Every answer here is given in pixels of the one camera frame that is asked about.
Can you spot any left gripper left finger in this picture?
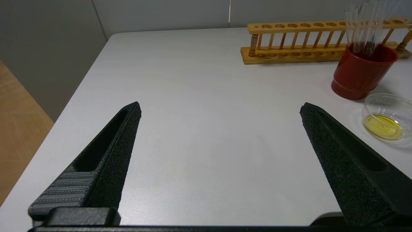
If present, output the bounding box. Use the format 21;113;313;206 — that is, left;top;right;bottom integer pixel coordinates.
28;101;142;227

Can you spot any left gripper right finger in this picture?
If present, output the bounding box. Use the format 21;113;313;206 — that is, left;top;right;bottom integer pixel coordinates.
300;102;412;227

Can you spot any clear empty test tube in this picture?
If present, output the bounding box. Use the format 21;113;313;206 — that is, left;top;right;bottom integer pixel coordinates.
359;0;375;58
344;5;359;53
373;0;400;58

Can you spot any wooden test tube rack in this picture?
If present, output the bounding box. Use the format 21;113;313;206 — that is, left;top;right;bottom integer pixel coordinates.
241;19;412;65

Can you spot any clear glass beaker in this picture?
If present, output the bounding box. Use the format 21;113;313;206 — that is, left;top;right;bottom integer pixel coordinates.
361;93;412;143

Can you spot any red plastic cup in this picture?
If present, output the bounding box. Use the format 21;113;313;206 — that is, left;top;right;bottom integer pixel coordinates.
331;43;398;100

